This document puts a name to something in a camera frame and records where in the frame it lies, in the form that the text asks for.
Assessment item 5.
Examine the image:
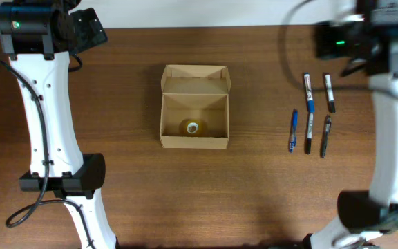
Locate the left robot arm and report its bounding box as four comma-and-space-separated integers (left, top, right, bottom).
0, 1, 119, 248

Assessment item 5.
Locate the black ballpoint pen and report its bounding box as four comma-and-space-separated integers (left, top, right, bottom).
320, 116, 332, 158

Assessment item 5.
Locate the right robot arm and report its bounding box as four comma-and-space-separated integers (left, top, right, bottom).
303, 1, 398, 248

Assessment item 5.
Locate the blue ballpoint pen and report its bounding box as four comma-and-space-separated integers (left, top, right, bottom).
288, 109, 299, 153

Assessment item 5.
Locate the white marker with black cap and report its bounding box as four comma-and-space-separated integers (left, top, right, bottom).
324, 74, 336, 113

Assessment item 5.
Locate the yellow adhesive tape roll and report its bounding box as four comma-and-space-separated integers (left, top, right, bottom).
179, 119, 207, 137

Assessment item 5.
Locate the right black cable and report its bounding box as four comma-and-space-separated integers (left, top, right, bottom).
276, 0, 398, 215

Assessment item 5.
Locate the white marker with blue cap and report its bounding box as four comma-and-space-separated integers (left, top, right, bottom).
303, 73, 314, 113

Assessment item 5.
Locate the brown cardboard box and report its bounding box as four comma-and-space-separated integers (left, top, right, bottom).
159, 64, 231, 149

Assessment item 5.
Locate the silver marker with black cap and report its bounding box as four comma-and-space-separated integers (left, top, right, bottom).
305, 113, 314, 154

